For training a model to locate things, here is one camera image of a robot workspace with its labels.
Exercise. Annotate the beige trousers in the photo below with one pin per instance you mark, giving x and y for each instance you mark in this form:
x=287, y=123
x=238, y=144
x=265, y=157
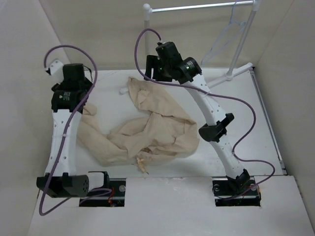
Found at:
x=166, y=133

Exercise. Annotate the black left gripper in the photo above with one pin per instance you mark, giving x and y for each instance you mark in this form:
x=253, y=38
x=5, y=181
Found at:
x=58, y=87

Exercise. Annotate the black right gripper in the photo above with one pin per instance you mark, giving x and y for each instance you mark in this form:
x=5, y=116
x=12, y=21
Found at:
x=151, y=62

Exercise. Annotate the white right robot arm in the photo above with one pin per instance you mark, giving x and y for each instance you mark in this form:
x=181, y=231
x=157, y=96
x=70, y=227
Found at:
x=214, y=130

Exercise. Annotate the light blue wire hanger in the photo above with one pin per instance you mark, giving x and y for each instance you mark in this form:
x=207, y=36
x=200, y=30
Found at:
x=228, y=35

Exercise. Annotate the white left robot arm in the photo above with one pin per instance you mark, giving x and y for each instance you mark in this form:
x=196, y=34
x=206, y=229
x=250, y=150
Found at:
x=70, y=93

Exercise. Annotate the aluminium table edge rail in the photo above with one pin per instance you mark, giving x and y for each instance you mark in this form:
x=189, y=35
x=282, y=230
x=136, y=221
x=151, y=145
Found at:
x=271, y=131

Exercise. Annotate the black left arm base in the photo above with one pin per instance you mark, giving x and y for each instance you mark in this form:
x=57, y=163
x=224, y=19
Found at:
x=113, y=197

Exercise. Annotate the white clothes rack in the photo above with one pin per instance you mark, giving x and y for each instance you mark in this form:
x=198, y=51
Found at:
x=190, y=67

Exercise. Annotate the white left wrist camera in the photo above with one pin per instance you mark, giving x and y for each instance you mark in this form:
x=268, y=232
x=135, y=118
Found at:
x=55, y=69

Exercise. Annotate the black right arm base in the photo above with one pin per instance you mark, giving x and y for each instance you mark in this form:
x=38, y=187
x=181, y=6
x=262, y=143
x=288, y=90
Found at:
x=225, y=197

